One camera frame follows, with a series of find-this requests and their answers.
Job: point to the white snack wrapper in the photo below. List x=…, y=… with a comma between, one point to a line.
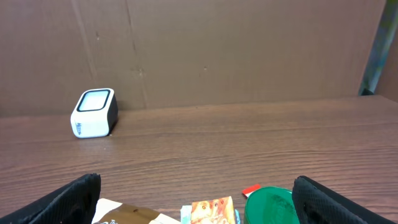
x=111, y=212

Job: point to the green lid jar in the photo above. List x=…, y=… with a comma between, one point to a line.
x=270, y=205

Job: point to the white barcode scanner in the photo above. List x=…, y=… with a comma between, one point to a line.
x=95, y=114

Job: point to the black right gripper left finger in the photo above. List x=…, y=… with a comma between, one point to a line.
x=72, y=203

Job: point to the orange white snack packet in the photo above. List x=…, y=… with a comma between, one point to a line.
x=216, y=211

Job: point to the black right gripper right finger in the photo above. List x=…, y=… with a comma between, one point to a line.
x=316, y=204

